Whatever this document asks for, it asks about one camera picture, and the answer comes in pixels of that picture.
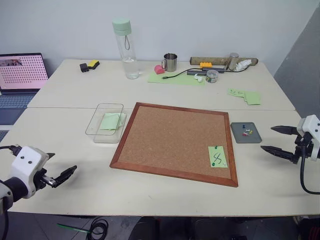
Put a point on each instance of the green note with black scribble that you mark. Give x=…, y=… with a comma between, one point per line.
x=220, y=155

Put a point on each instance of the wood framed cork board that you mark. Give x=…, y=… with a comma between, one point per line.
x=170, y=140

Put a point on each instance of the open laptop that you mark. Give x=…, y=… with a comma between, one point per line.
x=21, y=75

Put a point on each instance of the black eraser block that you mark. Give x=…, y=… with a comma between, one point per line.
x=84, y=67

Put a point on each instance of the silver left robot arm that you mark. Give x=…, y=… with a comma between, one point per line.
x=10, y=186

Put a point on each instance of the yellow and black sponge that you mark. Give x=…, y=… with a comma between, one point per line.
x=93, y=64

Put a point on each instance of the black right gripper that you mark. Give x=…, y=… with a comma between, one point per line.
x=303, y=147

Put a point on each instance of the large green paper sheet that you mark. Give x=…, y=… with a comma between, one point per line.
x=175, y=79

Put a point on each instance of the grey flat tray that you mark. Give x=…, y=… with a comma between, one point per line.
x=252, y=138

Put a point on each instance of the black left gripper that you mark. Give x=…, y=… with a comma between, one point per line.
x=40, y=178

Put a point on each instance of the small white plastic piece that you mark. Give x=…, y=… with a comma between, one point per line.
x=198, y=78

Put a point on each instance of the clear plastic box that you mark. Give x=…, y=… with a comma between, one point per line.
x=95, y=125

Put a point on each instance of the clear bottle with green lid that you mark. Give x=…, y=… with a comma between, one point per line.
x=128, y=50

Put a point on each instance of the steel cylinder cup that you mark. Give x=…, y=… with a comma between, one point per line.
x=233, y=61

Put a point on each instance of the green stick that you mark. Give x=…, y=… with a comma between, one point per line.
x=72, y=227

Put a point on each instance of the pink foam piece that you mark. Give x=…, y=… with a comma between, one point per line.
x=159, y=69

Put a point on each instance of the clear plastic jar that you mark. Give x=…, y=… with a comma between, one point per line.
x=212, y=77

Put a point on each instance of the yellow toy brick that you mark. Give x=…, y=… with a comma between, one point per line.
x=206, y=65

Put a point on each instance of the steel mug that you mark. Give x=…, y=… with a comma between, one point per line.
x=171, y=62

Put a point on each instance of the crumpled white tissue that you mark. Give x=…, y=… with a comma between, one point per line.
x=242, y=65

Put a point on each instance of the black flat bar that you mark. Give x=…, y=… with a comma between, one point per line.
x=216, y=68
x=197, y=72

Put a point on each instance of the blank green notes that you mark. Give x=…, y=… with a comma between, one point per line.
x=252, y=98

